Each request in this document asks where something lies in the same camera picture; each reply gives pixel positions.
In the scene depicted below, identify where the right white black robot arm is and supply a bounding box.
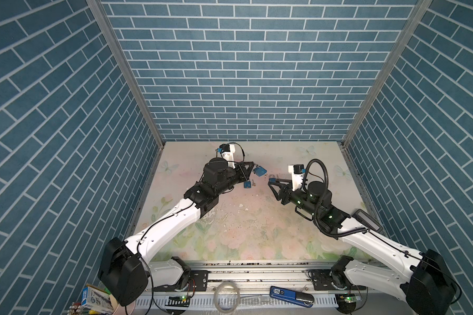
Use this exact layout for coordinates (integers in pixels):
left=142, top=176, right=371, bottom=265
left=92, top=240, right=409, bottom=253
left=268, top=178, right=462, bottom=314

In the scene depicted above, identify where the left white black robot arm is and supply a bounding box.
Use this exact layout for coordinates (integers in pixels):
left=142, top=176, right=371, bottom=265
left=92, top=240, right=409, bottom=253
left=97, top=157, right=256, bottom=307

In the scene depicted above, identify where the floral table mat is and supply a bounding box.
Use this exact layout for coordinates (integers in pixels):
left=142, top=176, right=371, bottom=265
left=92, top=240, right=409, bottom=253
left=136, top=141, right=371, bottom=262

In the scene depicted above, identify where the black calculator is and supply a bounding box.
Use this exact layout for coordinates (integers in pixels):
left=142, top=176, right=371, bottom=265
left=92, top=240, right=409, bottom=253
left=352, top=209, right=383, bottom=233

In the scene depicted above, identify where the blue black handheld device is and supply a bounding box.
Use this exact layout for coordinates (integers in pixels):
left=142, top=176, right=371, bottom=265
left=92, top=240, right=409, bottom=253
left=269, top=286, right=315, bottom=308

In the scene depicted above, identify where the white blue cardboard box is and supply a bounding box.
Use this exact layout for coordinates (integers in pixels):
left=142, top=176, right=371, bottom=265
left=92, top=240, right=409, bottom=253
left=81, top=286, right=114, bottom=314

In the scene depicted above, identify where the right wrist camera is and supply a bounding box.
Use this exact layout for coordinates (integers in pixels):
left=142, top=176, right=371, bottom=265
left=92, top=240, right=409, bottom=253
left=288, top=164, right=305, bottom=191

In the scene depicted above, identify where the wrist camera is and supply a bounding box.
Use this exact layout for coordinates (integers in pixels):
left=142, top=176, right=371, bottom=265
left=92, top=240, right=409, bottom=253
left=218, top=143, right=236, bottom=168
left=288, top=164, right=305, bottom=191

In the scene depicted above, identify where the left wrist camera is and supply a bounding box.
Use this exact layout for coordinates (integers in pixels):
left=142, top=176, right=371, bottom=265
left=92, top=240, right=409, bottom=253
left=218, top=143, right=236, bottom=168

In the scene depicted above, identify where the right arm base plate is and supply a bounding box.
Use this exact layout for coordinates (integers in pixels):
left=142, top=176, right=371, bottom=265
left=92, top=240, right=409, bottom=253
left=306, top=269, right=366, bottom=291

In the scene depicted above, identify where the aluminium rail frame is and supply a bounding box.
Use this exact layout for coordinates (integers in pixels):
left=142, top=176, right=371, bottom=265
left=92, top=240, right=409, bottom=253
left=117, top=257, right=382, bottom=314

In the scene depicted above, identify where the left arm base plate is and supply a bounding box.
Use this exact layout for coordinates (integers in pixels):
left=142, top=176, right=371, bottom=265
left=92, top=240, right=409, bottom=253
left=154, top=270, right=209, bottom=293

